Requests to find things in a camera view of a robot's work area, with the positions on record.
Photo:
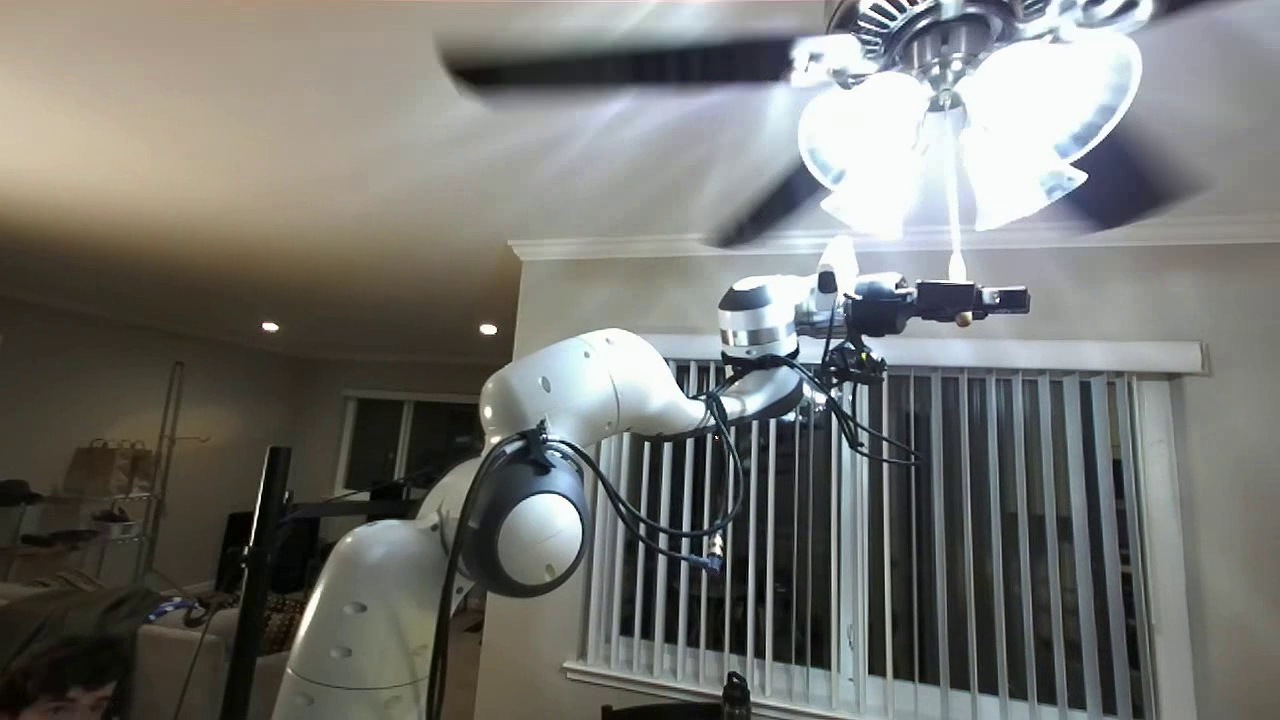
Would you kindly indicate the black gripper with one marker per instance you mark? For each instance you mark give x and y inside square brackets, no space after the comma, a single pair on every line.
[881,305]

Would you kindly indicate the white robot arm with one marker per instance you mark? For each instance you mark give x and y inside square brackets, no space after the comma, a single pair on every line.
[585,387]

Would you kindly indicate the ceiling fan with glass lights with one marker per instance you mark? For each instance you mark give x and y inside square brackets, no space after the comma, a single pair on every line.
[932,40]

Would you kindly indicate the recessed ceiling light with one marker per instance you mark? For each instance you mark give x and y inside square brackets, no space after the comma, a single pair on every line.
[490,329]
[270,324]

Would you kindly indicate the vertical window blinds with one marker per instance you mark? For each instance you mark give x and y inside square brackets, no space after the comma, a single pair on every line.
[1001,532]

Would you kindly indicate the small black clamp knob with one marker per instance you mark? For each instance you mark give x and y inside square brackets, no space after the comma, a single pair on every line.
[732,692]

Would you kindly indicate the dark background window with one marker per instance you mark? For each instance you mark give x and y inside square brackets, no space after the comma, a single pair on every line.
[384,445]

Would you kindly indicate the black vertical stand pole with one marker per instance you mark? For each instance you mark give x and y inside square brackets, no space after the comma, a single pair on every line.
[260,587]

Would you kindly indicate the thin metal lamp pole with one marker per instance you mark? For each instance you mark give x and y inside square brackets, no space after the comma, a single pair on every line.
[160,467]

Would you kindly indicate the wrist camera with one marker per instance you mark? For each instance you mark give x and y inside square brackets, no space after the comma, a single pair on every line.
[821,312]

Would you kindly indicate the cluttered wall shelf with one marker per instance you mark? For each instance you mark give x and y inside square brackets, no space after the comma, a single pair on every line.
[81,503]

